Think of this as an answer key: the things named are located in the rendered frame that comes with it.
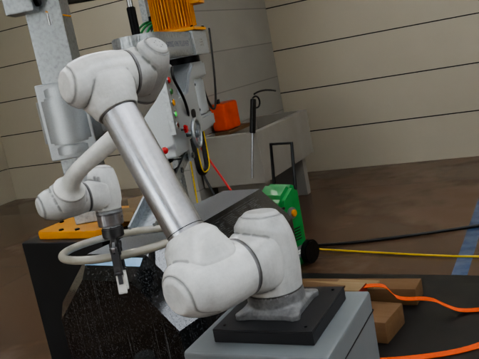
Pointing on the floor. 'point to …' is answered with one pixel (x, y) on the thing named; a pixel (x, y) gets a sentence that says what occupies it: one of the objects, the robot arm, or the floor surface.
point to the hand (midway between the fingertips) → (122, 282)
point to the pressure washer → (289, 201)
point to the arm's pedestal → (356, 347)
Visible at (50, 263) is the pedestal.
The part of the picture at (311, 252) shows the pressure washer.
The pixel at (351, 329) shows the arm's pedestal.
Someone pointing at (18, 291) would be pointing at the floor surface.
